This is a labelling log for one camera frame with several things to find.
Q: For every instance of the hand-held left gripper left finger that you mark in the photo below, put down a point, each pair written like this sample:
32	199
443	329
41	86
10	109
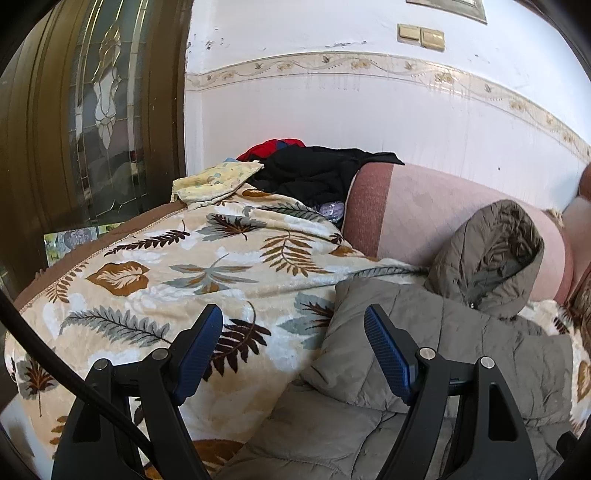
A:
198	355

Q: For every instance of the pale yellow patterned cloth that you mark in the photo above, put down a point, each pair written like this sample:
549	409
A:
207	182

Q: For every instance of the leaf print fleece blanket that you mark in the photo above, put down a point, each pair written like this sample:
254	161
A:
184	258

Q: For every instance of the wooden stained glass door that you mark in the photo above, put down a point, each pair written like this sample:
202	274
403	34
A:
46	138

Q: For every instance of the purple plastic wrapper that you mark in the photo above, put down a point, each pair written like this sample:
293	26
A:
332	211

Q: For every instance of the grey quilted hooded jacket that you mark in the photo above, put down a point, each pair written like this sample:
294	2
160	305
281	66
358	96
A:
461	323

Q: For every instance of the black garment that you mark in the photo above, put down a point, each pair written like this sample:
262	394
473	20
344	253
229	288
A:
314	175

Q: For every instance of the gold wall switch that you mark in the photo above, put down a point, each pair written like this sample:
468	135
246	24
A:
409	33
433	38

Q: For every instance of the red garment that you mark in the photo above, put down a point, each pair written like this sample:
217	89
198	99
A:
263	150

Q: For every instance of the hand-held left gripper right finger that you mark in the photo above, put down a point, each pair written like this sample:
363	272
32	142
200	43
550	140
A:
388	355

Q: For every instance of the pink sofa backrest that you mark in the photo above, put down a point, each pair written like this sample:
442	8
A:
415	207

